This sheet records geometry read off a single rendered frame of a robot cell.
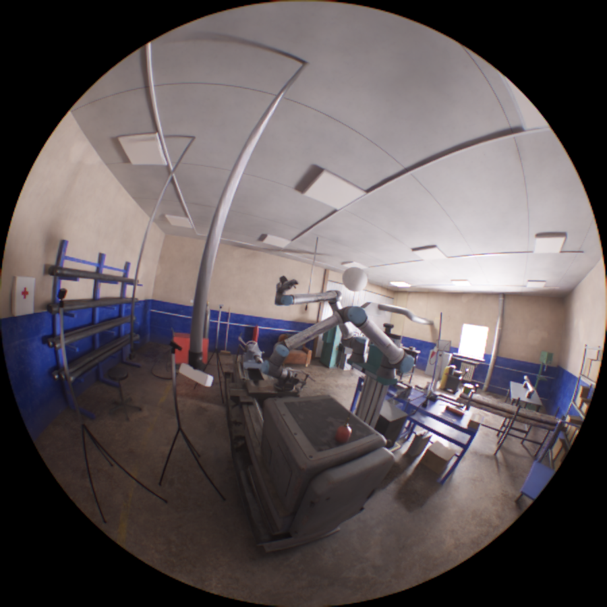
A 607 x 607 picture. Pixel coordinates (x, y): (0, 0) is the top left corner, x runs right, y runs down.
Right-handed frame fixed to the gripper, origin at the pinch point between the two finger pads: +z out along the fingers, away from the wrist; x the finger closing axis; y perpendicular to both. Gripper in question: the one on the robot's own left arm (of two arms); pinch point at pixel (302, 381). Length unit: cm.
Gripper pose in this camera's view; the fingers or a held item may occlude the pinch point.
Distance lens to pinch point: 137.7
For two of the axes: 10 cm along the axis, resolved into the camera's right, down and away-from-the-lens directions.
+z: 7.5, 5.0, 4.3
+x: -4.6, -0.8, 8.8
